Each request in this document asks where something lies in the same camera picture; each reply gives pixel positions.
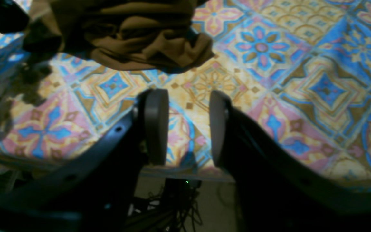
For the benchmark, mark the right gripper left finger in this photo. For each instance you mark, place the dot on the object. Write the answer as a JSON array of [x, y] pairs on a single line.
[[92, 193]]

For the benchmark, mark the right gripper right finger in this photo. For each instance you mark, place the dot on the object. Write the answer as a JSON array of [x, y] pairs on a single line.
[[276, 192]]

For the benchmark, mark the brown t-shirt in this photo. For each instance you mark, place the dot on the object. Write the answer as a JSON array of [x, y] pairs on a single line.
[[120, 34]]

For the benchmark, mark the patterned colourful tablecloth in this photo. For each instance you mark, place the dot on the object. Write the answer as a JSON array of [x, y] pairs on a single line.
[[300, 68]]

